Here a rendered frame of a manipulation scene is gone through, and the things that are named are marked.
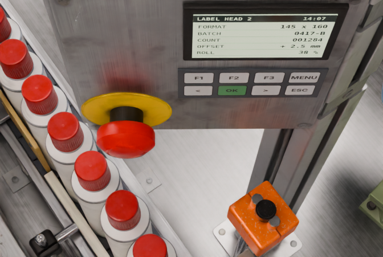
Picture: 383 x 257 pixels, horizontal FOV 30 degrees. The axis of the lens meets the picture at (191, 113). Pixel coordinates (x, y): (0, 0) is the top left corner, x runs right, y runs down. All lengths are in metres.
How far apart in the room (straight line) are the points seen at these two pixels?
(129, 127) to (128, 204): 0.26
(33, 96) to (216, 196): 0.33
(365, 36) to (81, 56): 0.16
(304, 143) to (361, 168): 0.47
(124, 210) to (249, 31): 0.36
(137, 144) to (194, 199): 0.52
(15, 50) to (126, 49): 0.40
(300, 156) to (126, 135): 0.17
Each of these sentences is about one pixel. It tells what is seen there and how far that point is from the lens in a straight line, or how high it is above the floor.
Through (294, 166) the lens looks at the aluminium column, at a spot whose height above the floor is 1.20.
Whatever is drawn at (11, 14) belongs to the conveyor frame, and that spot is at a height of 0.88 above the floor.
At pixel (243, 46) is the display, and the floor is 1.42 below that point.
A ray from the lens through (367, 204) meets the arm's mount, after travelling 0.99.
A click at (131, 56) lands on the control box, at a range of 0.40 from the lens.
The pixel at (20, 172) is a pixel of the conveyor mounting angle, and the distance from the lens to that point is 1.00.
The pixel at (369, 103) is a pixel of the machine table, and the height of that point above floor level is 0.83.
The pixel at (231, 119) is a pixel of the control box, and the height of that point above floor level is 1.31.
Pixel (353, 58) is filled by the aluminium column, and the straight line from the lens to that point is 0.43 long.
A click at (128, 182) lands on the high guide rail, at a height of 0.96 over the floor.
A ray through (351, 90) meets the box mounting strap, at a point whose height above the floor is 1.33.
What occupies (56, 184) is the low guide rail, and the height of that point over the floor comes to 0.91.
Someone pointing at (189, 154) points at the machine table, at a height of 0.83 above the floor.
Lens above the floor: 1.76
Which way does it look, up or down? 67 degrees down
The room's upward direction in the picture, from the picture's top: 2 degrees clockwise
